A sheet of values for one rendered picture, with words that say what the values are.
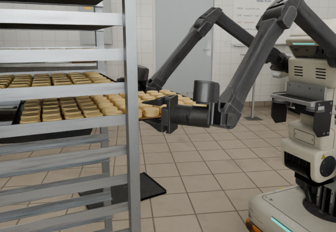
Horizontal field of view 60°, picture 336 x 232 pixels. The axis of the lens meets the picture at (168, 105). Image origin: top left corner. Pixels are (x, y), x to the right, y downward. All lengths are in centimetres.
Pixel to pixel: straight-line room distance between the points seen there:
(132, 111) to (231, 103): 28
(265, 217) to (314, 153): 51
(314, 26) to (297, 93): 48
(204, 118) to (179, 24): 448
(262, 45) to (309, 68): 60
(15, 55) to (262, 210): 149
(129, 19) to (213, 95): 30
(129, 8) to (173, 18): 443
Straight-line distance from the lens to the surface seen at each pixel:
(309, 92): 148
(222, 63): 538
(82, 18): 79
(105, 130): 127
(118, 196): 237
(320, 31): 115
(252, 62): 89
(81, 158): 84
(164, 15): 518
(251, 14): 554
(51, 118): 85
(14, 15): 78
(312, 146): 155
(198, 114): 78
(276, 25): 97
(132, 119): 80
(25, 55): 78
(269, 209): 180
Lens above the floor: 117
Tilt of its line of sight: 12 degrees down
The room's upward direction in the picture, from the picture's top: straight up
